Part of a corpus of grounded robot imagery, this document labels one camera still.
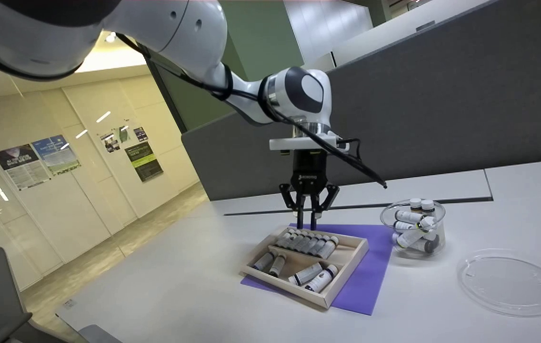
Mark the poster blue and white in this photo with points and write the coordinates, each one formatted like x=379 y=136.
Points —
x=55 y=155

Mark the row bottle five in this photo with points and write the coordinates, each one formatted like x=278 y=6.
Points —
x=311 y=245

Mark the poster dark green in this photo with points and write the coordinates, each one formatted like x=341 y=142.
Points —
x=143 y=161

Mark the row bottle two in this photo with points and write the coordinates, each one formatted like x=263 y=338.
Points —
x=292 y=241

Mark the row bottle four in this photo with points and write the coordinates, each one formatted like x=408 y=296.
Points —
x=303 y=245

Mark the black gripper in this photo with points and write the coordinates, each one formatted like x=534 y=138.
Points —
x=309 y=180

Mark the row bottle three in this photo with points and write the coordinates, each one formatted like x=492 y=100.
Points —
x=295 y=243

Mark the row bottle one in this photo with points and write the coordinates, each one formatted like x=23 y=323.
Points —
x=282 y=241

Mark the row bottle seven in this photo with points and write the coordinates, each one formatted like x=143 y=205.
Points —
x=330 y=247

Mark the purple paper mat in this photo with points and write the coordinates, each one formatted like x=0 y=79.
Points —
x=362 y=288

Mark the white bottle bottom left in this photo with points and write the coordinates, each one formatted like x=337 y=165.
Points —
x=265 y=262

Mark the brown banded bottle in container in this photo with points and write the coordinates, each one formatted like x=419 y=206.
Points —
x=415 y=241

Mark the white bottle dark cap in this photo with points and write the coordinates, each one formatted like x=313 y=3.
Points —
x=305 y=275

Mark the white bottle bottom right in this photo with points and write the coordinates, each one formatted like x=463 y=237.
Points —
x=322 y=279

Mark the dark poster with white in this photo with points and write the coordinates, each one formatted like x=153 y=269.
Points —
x=23 y=166

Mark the wooden tray with divider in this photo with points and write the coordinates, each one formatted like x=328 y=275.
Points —
x=347 y=256

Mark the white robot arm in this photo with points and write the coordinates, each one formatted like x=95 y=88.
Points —
x=50 y=39

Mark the clear round lid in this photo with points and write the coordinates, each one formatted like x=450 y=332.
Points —
x=503 y=285

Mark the grey partition wall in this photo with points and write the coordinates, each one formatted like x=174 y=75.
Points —
x=463 y=94

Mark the row bottle six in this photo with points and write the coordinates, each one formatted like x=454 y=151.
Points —
x=318 y=247

